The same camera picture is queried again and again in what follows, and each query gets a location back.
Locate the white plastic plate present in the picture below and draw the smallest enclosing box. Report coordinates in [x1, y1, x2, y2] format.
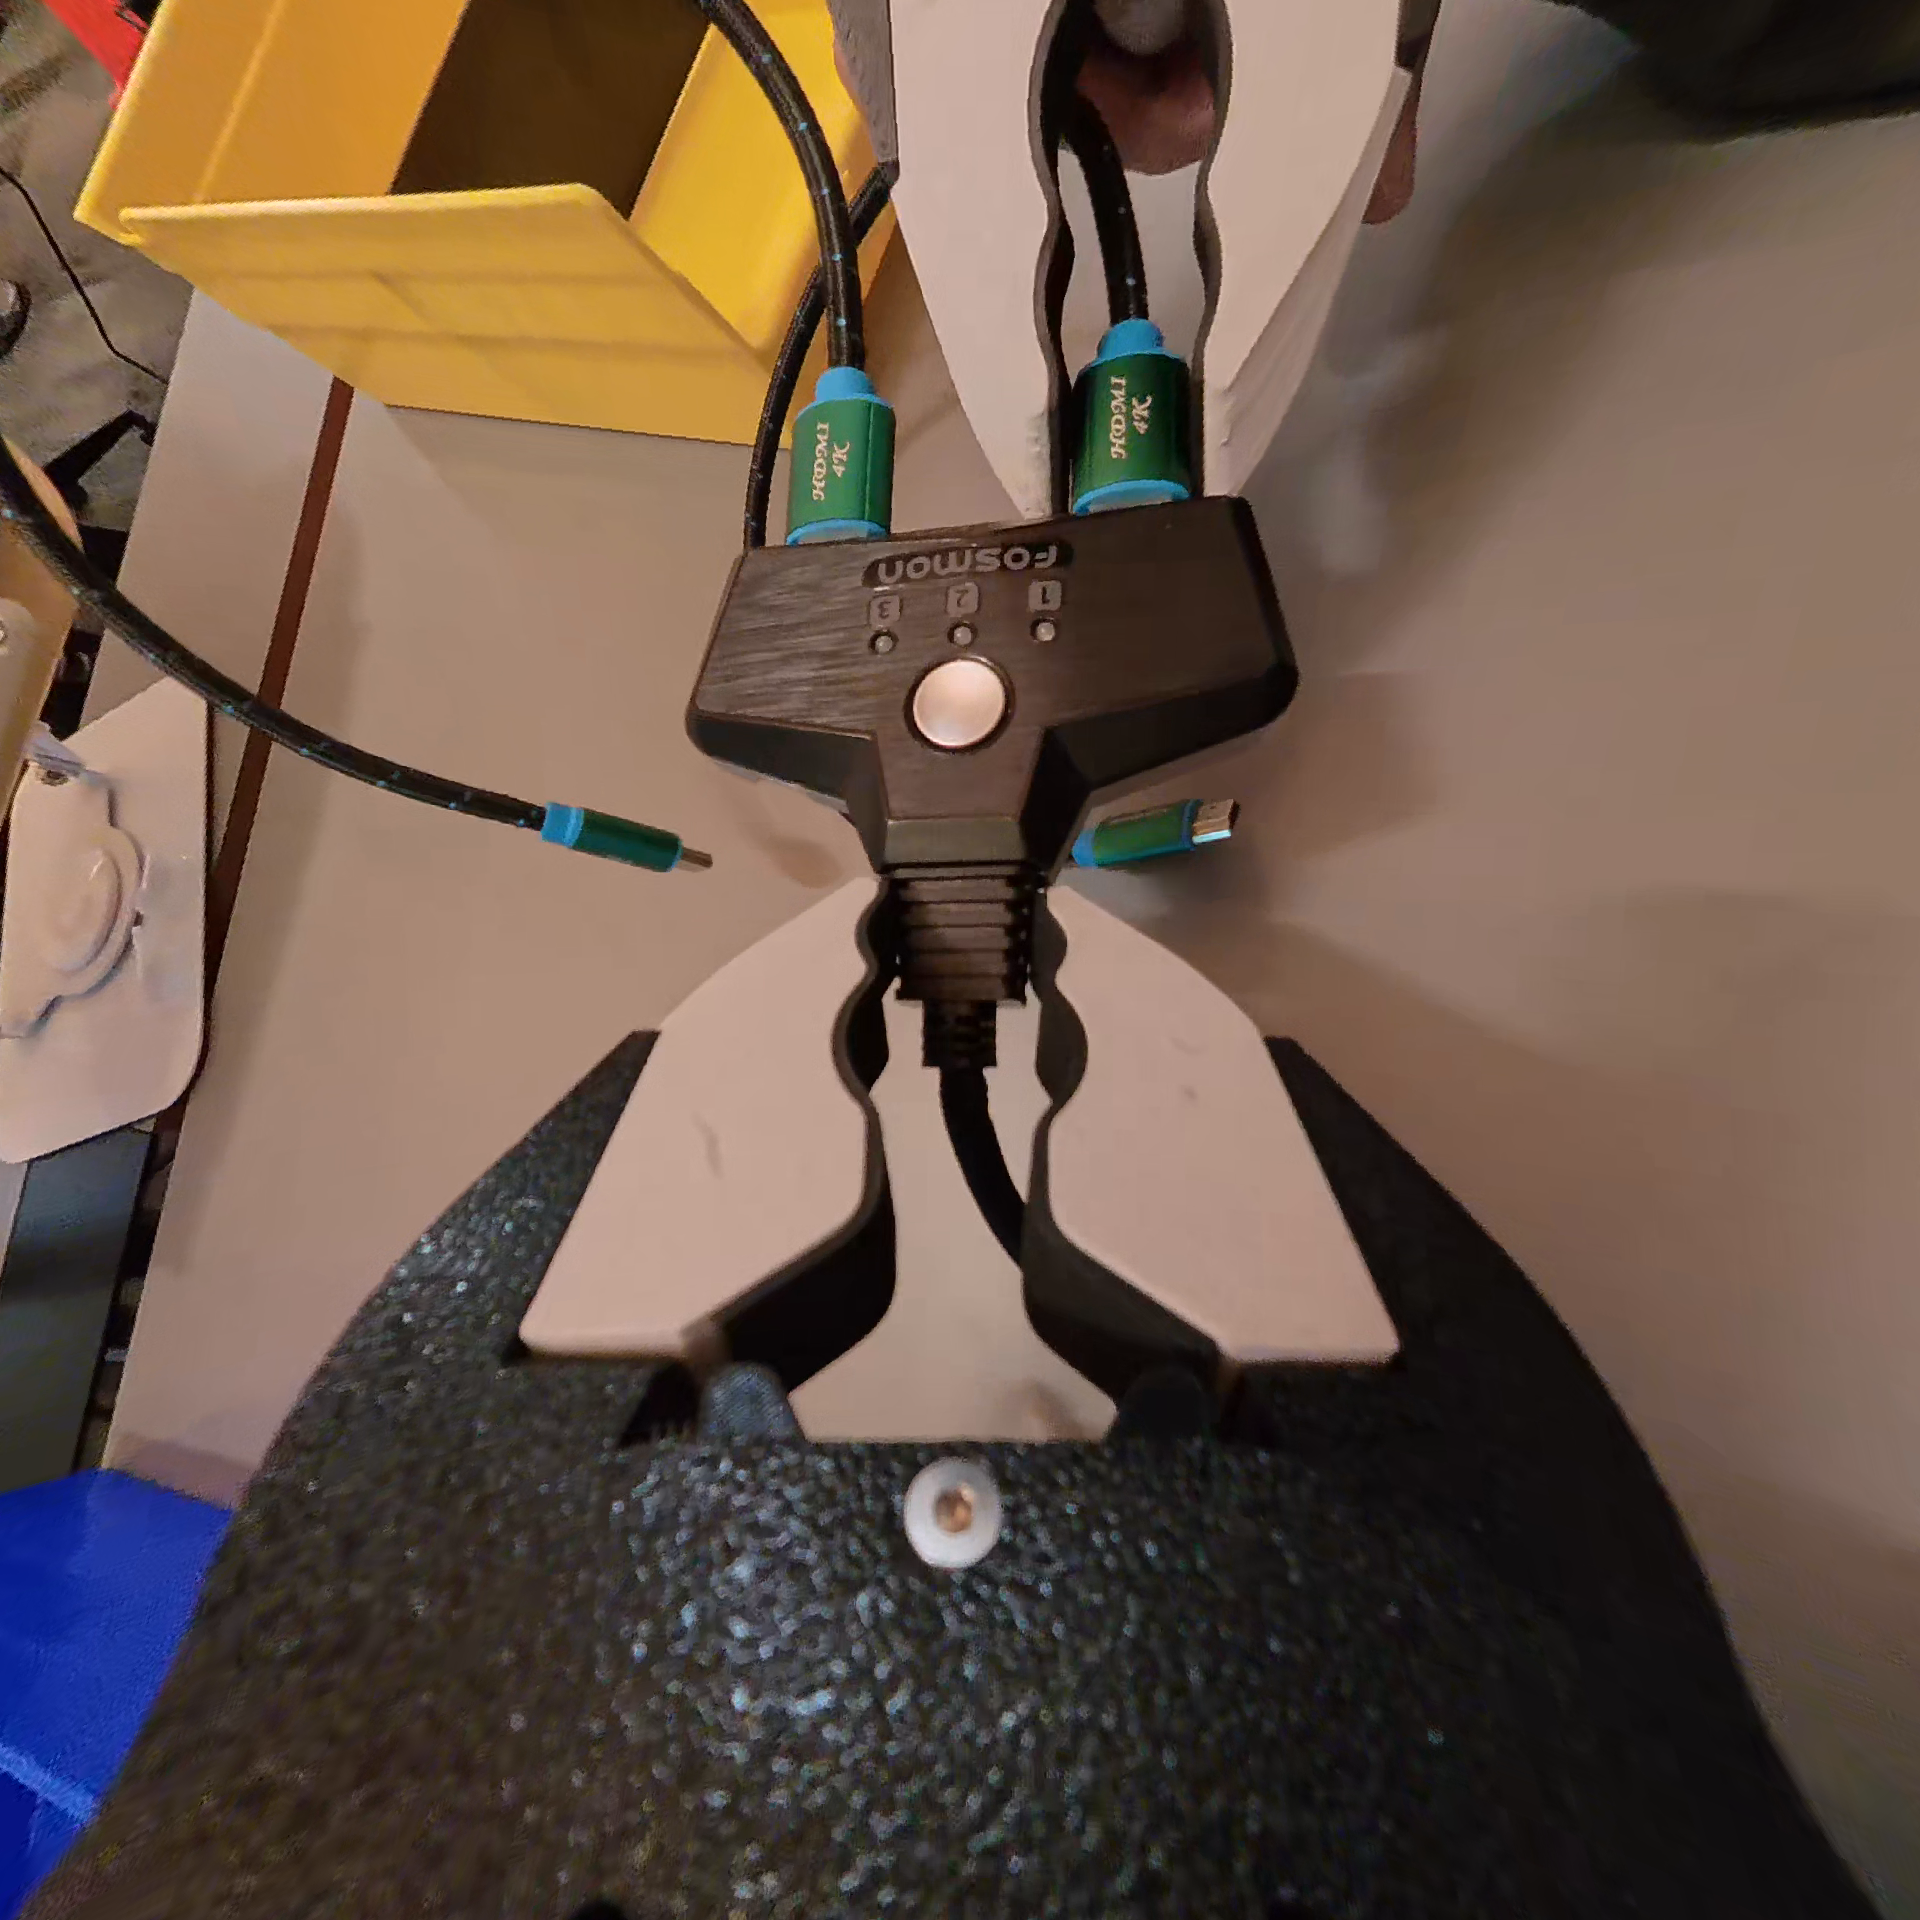
[0, 434, 215, 1166]

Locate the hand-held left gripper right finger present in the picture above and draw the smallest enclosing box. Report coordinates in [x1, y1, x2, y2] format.
[1022, 884, 1403, 1398]

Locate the thin black cable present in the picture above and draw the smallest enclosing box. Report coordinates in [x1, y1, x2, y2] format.
[0, 164, 145, 392]

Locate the black bin divider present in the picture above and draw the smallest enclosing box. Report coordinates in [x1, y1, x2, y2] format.
[391, 0, 707, 199]

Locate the person's right hand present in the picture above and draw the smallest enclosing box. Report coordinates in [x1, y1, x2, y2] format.
[1082, 26, 1219, 181]

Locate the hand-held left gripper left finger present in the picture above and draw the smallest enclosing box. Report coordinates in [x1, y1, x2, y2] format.
[514, 882, 902, 1404]

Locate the yellow plastic bin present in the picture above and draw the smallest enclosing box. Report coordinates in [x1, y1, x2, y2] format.
[74, 0, 902, 449]

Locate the black video switch box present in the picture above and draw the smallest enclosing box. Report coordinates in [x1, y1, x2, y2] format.
[683, 494, 1301, 1293]

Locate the braided cable with green plug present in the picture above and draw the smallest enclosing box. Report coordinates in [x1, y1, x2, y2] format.
[741, 163, 1243, 877]
[0, 443, 716, 882]
[695, 0, 902, 552]
[1057, 91, 1205, 516]

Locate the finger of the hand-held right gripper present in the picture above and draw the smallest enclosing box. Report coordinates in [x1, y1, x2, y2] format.
[832, 0, 1085, 516]
[1182, 0, 1445, 500]

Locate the blue plastic bin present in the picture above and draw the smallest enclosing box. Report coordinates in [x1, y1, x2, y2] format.
[0, 1470, 236, 1920]

